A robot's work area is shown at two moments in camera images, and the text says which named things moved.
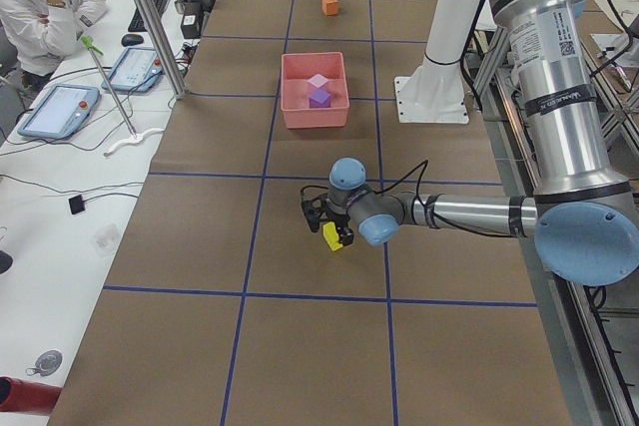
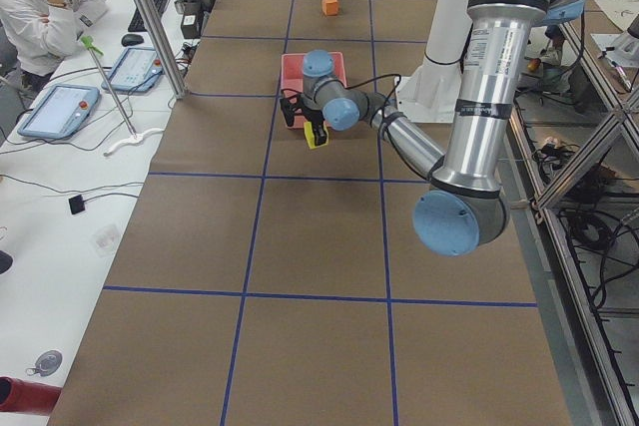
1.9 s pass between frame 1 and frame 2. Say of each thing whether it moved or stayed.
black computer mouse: stayed
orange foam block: stayed
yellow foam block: moved
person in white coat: stayed
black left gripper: moved
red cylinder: stayed
